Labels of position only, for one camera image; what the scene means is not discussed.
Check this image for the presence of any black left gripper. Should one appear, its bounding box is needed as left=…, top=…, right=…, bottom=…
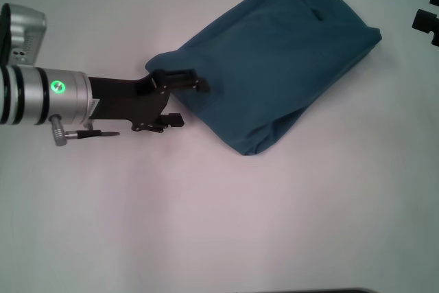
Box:
left=87, top=69, right=211, bottom=134

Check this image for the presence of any blue t-shirt with pink print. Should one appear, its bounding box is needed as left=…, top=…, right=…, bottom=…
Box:
left=145, top=0, right=383, bottom=156

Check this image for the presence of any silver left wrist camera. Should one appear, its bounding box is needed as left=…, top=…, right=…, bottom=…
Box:
left=0, top=3, right=47, bottom=67

